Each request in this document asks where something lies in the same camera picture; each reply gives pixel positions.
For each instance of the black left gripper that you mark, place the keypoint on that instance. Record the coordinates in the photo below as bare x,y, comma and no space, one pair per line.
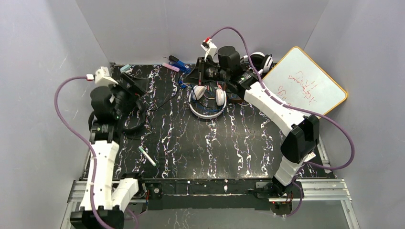
128,85

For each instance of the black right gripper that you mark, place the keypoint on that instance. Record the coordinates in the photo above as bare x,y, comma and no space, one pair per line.
201,70

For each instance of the white headphones with blue cable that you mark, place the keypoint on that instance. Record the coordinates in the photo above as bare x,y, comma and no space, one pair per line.
205,107

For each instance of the black headphones with cable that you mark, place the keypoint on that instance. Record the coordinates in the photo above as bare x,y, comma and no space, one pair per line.
139,117

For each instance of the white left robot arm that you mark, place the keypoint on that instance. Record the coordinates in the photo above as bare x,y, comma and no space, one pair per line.
103,205

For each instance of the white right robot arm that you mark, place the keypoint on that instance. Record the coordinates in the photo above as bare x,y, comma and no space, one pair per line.
301,131

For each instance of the black and white headphones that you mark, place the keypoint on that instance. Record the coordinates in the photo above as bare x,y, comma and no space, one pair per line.
263,63

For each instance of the blue stapler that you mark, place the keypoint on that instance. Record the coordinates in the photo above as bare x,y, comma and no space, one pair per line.
174,61

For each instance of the white marker pen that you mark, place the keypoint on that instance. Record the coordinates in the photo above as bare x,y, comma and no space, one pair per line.
147,156

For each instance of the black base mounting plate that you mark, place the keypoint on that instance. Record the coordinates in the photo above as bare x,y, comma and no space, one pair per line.
265,197

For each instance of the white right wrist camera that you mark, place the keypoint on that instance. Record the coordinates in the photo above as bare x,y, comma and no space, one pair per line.
209,47

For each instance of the whiteboard with orange frame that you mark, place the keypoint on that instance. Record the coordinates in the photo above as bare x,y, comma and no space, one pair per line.
300,82

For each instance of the aluminium frame rail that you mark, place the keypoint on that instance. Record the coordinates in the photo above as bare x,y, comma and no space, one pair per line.
313,189

